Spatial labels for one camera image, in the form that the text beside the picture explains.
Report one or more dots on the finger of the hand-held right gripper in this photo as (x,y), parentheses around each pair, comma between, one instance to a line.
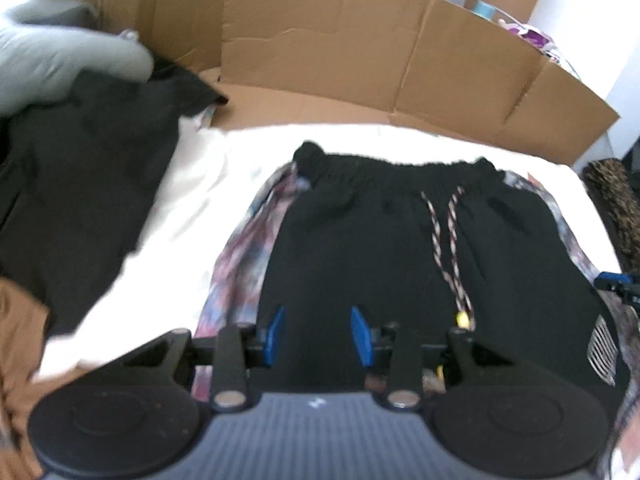
(607,278)

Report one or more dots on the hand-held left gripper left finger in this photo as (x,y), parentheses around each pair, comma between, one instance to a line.
(275,337)

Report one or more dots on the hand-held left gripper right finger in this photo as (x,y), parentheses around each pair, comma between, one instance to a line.
(361,337)

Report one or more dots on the black shorts with bear print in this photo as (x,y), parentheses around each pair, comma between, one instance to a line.
(350,240)

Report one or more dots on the black waffle knit garment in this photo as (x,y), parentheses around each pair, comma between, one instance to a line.
(85,170)

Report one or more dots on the leopard print cloth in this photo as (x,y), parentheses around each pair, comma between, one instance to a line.
(617,200)

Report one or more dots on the cream bear printed blanket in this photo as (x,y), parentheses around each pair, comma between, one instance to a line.
(190,200)

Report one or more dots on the brown garment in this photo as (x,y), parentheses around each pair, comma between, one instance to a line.
(17,360)

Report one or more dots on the folded cardboard sheet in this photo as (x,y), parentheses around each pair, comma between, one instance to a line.
(325,50)

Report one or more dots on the white detergent bottle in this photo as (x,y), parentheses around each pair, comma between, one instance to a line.
(482,8)

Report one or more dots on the grey neck pillow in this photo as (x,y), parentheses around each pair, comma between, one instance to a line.
(60,55)

